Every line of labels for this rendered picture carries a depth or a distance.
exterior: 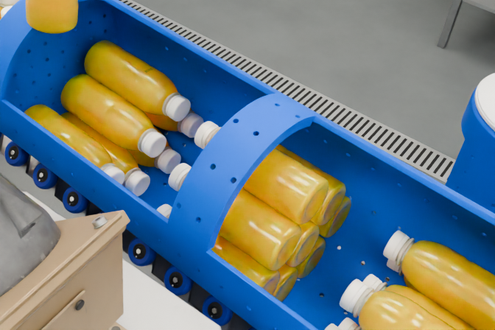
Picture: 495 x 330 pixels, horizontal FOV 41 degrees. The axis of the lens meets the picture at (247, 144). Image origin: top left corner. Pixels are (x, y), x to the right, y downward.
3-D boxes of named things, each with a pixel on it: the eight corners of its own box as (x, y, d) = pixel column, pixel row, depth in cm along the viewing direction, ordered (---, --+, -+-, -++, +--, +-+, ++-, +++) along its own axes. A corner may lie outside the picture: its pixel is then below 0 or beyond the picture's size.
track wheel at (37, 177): (56, 169, 106) (64, 170, 108) (37, 156, 108) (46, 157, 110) (43, 194, 107) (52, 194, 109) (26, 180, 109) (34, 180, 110)
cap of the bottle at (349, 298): (370, 289, 82) (358, 281, 82) (367, 283, 78) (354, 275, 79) (353, 316, 81) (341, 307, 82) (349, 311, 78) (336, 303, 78)
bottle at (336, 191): (313, 225, 87) (213, 159, 95) (326, 229, 94) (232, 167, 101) (340, 180, 87) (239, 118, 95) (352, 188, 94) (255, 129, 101)
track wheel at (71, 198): (87, 194, 103) (95, 194, 105) (68, 179, 105) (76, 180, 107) (74, 219, 104) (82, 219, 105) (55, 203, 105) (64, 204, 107)
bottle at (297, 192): (328, 203, 89) (227, 141, 96) (333, 170, 84) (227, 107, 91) (297, 236, 85) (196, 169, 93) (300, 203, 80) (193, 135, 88)
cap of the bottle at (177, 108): (181, 110, 106) (189, 116, 105) (164, 120, 103) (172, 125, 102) (183, 90, 103) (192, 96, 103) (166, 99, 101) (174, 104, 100)
